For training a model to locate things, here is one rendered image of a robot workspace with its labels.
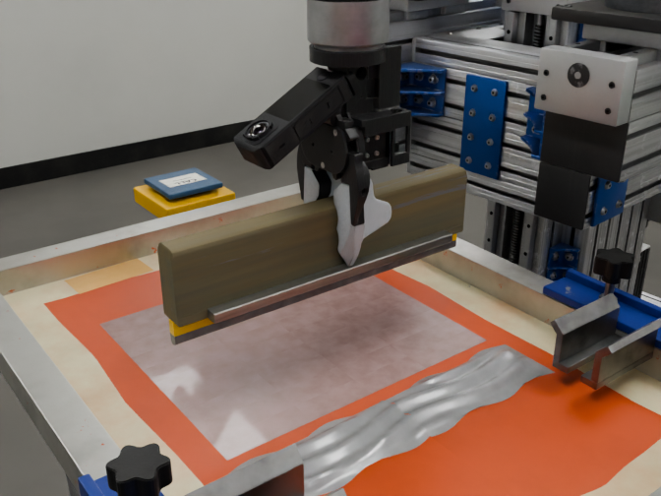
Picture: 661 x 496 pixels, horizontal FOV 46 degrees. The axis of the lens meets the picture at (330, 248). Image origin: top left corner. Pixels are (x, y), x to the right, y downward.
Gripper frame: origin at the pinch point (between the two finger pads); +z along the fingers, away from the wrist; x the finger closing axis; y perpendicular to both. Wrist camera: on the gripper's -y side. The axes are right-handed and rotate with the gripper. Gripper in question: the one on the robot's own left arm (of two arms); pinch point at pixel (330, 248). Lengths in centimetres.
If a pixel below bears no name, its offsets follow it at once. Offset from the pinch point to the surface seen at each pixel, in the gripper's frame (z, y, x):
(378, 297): 13.6, 13.3, 7.9
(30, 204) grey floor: 109, 51, 317
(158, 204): 14, 5, 54
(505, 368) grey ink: 13.3, 13.6, -12.8
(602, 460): 13.7, 10.0, -27.6
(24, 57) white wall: 44, 69, 348
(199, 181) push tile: 12, 14, 55
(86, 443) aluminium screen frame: 10.0, -27.7, -1.8
